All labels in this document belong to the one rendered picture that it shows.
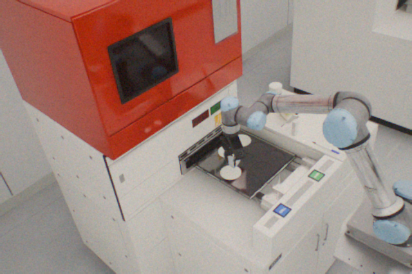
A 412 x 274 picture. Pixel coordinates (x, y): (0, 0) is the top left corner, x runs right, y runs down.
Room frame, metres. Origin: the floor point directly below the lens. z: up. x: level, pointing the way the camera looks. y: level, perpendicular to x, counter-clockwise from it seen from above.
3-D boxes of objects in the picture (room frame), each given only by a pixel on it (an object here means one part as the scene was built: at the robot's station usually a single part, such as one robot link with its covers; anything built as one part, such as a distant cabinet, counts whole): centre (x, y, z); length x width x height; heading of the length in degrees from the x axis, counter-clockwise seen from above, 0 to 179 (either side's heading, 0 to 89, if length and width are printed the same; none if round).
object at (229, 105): (1.41, -0.11, 1.29); 0.09 x 0.08 x 0.11; 50
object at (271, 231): (1.23, -0.37, 0.89); 0.55 x 0.09 x 0.14; 133
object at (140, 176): (1.57, 0.12, 1.02); 0.82 x 0.03 x 0.40; 133
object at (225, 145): (1.42, -0.10, 1.13); 0.09 x 0.08 x 0.12; 15
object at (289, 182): (1.35, -0.37, 0.87); 0.36 x 0.08 x 0.03; 133
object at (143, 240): (1.81, 0.36, 0.41); 0.82 x 0.71 x 0.82; 133
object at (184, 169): (1.68, -0.02, 0.89); 0.44 x 0.02 x 0.10; 133
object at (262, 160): (1.53, -0.17, 0.90); 0.34 x 0.34 x 0.01; 43
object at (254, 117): (1.36, -0.19, 1.29); 0.11 x 0.11 x 0.08; 50
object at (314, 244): (1.51, -0.30, 0.41); 0.97 x 0.64 x 0.82; 133
